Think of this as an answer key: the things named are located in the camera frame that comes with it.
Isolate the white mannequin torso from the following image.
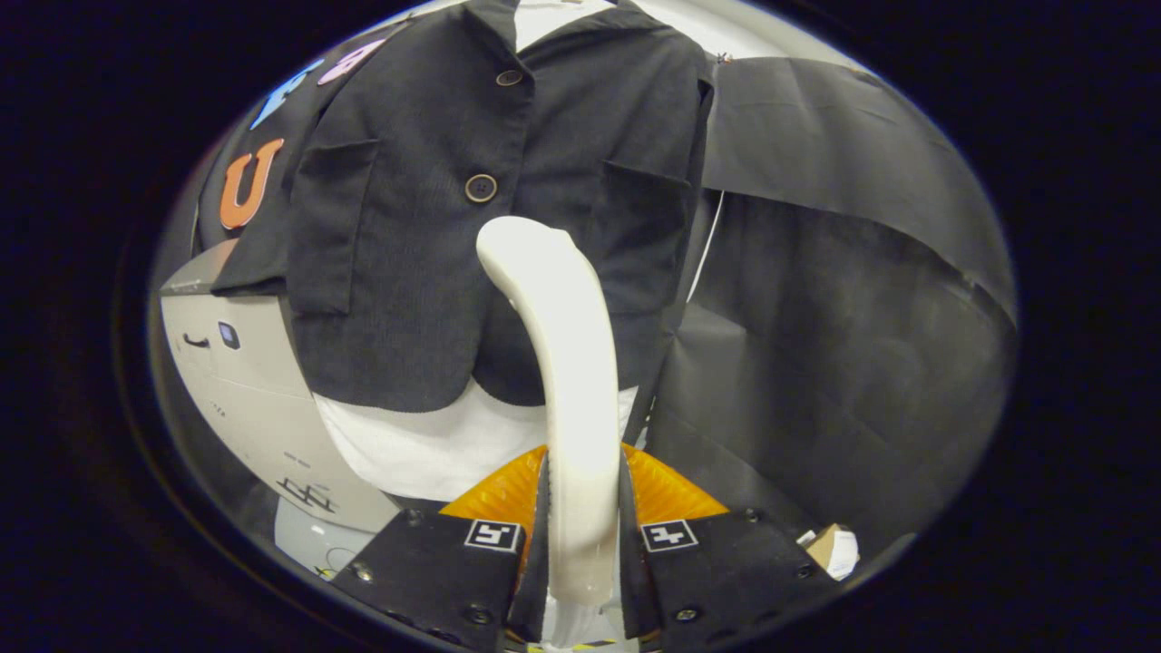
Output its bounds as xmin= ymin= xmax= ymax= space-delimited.
xmin=313 ymin=0 xmax=640 ymax=502

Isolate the small white cardboard box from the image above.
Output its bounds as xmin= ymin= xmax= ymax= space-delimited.
xmin=796 ymin=523 xmax=861 ymax=582

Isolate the black backdrop cloth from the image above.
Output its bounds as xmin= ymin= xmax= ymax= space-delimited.
xmin=150 ymin=36 xmax=1021 ymax=563

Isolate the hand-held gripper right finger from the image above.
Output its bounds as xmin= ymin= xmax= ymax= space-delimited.
xmin=620 ymin=443 xmax=840 ymax=649

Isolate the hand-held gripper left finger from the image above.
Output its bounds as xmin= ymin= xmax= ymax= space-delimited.
xmin=331 ymin=443 xmax=550 ymax=653

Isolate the grey cabinet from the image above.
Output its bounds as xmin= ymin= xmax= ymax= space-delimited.
xmin=159 ymin=238 xmax=400 ymax=536

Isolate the thin white cable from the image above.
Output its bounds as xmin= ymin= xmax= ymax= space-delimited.
xmin=685 ymin=189 xmax=727 ymax=305

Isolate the white garment steamer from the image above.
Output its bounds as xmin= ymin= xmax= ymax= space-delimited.
xmin=475 ymin=215 xmax=627 ymax=649

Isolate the black jacket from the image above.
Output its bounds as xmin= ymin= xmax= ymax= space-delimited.
xmin=210 ymin=0 xmax=717 ymax=414

